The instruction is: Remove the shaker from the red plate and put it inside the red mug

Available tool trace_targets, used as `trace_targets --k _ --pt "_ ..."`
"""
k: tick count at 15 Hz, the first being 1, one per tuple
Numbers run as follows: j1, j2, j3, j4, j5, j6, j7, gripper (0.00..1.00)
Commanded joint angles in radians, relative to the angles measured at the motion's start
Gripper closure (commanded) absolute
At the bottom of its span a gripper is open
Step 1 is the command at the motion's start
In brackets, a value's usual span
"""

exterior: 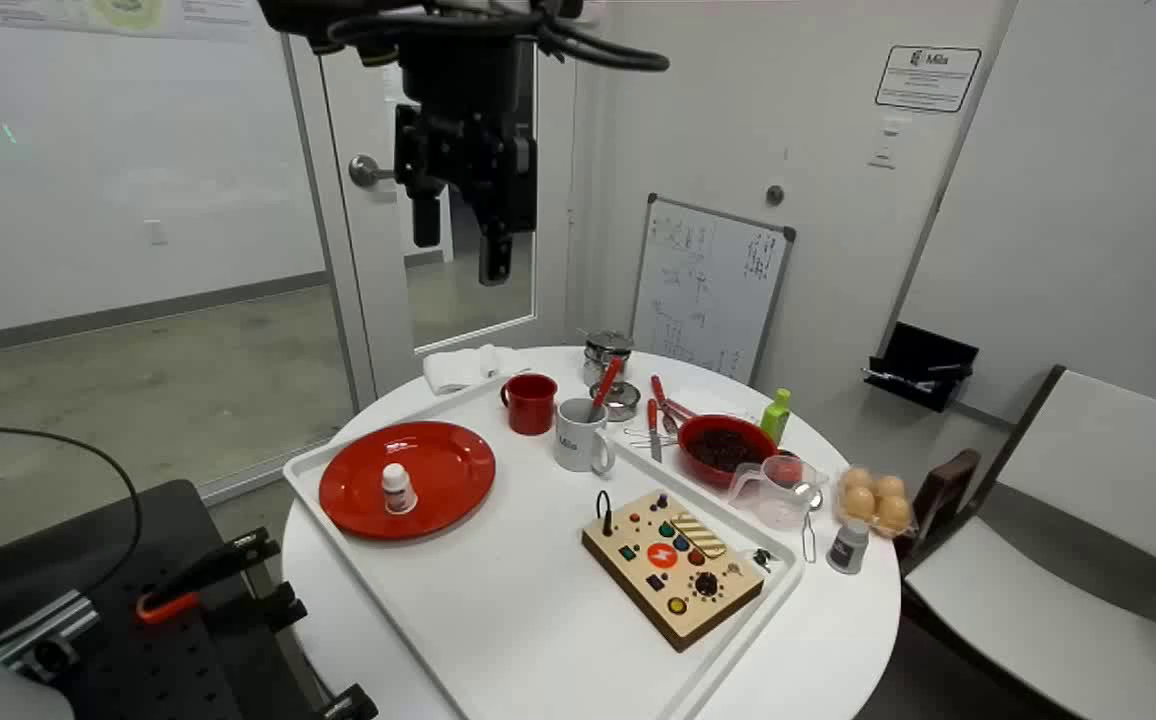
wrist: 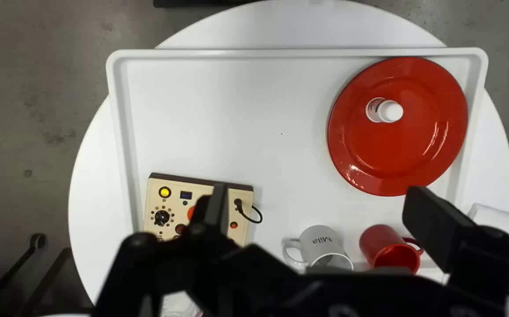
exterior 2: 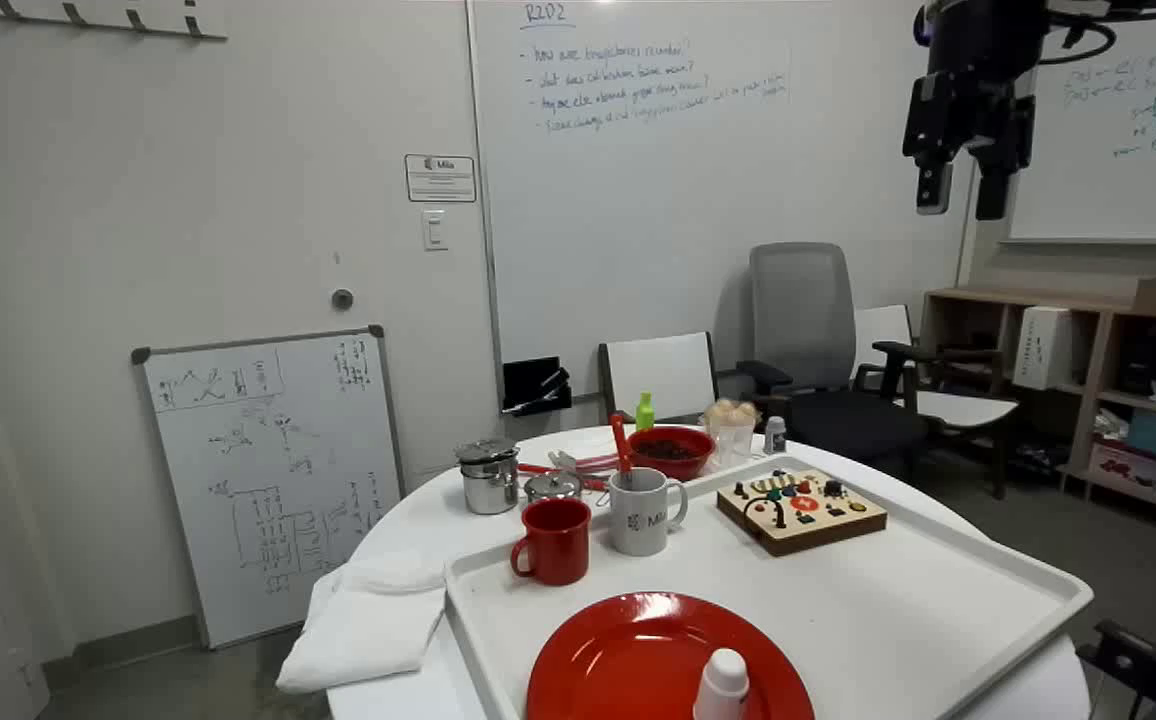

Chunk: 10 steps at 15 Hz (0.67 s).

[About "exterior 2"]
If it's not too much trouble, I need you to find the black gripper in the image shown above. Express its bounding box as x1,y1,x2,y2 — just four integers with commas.
900,66,1041,223

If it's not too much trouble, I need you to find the white shaker bottle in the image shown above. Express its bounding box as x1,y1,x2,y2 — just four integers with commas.
687,643,754,720

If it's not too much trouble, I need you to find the white mug with print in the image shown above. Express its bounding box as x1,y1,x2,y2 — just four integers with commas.
602,465,690,560

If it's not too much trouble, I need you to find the red mug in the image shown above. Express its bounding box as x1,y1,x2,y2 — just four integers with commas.
507,495,596,589

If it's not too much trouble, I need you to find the red plate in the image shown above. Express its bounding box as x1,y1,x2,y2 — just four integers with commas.
525,589,821,720

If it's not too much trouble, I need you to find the whiteboard with green writing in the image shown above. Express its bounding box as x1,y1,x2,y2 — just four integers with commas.
1008,6,1156,247

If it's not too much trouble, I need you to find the white box on shelf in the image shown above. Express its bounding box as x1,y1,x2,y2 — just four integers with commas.
1013,302,1081,390

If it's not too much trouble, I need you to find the gray office chair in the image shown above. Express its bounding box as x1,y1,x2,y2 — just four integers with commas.
730,239,935,473

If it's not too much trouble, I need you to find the wooden shelf unit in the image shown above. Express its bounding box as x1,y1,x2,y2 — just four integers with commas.
920,284,1156,528

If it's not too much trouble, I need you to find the white chair with armrests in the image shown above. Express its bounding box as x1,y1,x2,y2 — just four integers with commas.
850,299,1023,499

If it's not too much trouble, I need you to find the pink and white box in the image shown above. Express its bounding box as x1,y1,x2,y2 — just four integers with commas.
1086,438,1156,502

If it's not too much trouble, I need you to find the clear measuring cup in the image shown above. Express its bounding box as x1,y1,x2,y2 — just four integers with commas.
706,423,759,469

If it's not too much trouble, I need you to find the wooden busy board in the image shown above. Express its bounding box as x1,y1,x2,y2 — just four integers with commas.
713,465,892,560

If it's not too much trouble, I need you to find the red bowl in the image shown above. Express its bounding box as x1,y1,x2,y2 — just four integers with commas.
625,423,721,484

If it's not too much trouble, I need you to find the large white plastic tray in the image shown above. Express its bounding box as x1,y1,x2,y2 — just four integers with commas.
444,450,1094,720

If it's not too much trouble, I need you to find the black file tray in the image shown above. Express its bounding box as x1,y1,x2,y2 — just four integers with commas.
498,352,574,420

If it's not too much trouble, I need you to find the small round metal lid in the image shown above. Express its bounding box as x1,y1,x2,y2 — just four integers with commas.
521,473,588,507

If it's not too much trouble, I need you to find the metal canister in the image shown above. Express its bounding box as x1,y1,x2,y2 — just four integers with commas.
451,437,525,521

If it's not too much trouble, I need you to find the white folded cloth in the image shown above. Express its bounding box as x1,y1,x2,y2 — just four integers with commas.
271,543,455,697

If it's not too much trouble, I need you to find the small framed whiteboard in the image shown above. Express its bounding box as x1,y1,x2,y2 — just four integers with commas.
126,324,406,650

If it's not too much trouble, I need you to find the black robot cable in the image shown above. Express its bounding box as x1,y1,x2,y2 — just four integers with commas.
1043,0,1123,66

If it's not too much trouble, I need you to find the large wall whiteboard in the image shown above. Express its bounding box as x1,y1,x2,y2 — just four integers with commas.
468,0,979,404

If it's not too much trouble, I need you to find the white chair with dark frame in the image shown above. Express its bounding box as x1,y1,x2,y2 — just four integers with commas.
600,326,721,423

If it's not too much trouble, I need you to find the red-handled metal spoon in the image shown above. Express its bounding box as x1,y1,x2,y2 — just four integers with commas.
606,407,636,489

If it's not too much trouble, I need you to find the red-handled fork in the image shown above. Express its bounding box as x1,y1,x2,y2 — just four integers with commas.
545,447,625,473

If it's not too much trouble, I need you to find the red-handled knife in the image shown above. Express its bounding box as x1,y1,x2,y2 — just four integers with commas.
515,455,618,484

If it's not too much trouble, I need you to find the white wall sign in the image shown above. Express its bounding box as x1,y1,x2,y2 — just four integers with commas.
401,146,478,209

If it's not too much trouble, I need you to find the white light switch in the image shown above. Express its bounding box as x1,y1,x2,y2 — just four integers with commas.
417,204,451,254

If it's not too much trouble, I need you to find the wall coat hook rack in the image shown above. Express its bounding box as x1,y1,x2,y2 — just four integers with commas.
0,0,232,43

